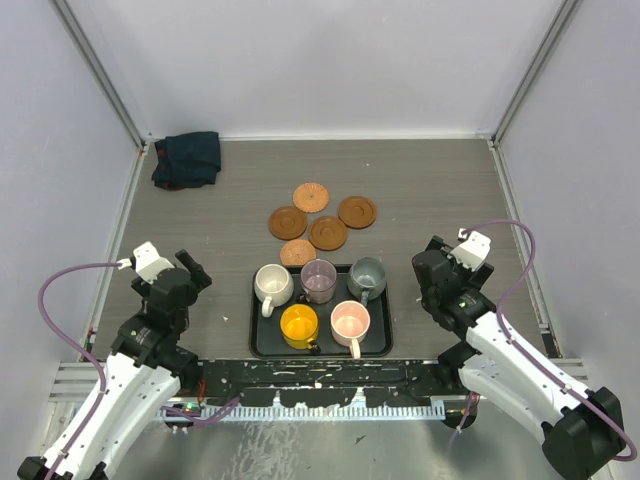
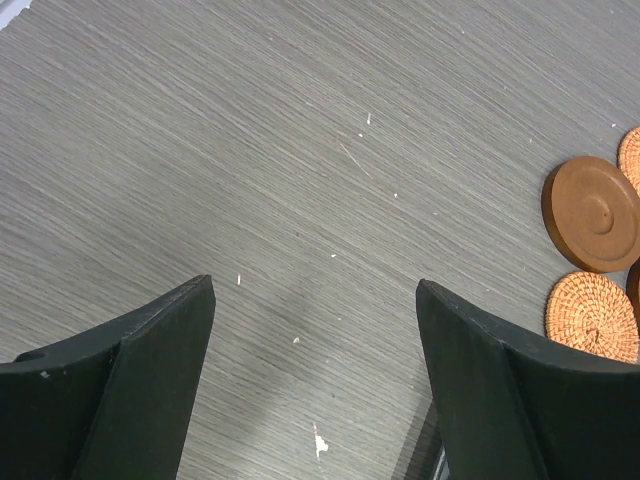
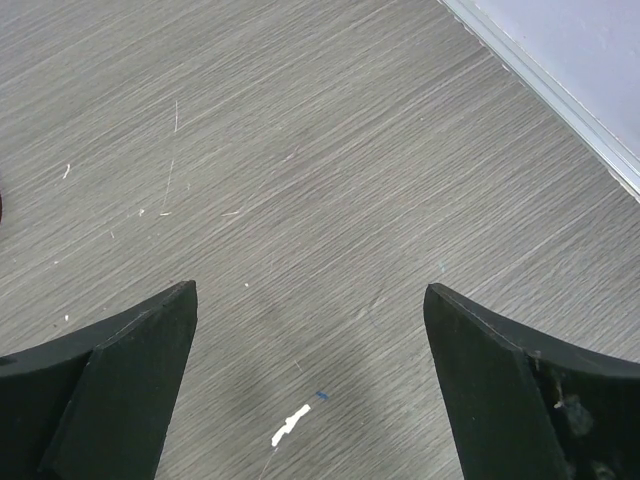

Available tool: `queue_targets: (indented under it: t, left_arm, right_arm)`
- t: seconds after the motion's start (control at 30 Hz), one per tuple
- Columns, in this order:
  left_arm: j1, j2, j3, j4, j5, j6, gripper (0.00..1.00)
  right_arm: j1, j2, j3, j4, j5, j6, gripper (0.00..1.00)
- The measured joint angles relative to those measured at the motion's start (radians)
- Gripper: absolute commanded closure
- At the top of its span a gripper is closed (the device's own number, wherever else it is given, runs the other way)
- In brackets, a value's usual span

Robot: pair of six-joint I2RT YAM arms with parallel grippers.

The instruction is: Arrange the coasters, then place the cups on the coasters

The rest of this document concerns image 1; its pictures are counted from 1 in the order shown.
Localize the brown wooden coaster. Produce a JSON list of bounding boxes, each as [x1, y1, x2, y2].
[[308, 216, 348, 251], [338, 196, 377, 229], [268, 205, 308, 241]]

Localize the woven rattan coaster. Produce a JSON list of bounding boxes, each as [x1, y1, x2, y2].
[[280, 238, 317, 266], [293, 182, 330, 213]]

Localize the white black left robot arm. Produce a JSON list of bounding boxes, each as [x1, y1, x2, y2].
[[17, 242, 212, 479]]

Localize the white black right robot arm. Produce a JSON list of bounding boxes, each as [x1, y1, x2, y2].
[[412, 232, 627, 479]]

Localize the purple glass cup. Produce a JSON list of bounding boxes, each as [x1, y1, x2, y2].
[[300, 259, 338, 304]]

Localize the grey ceramic mug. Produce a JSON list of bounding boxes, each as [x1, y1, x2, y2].
[[347, 257, 387, 306]]

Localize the pink ceramic mug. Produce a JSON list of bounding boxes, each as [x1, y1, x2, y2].
[[330, 300, 371, 360]]

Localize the white ceramic mug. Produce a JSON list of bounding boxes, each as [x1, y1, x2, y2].
[[254, 264, 294, 318]]

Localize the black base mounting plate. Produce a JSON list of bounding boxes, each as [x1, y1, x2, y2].
[[174, 358, 468, 408]]

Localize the yellow mug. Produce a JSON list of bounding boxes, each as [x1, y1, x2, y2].
[[280, 304, 321, 355]]

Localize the black plastic tray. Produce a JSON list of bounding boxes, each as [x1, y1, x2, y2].
[[249, 264, 393, 359]]

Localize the dark blue folded cloth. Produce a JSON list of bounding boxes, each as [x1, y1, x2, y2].
[[152, 131, 222, 191]]

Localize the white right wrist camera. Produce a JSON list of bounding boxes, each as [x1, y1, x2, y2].
[[450, 231, 491, 272]]

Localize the white slotted cable duct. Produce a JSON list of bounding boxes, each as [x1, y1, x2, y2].
[[159, 399, 446, 424]]

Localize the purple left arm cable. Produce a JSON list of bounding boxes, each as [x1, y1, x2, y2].
[[38, 260, 241, 480]]

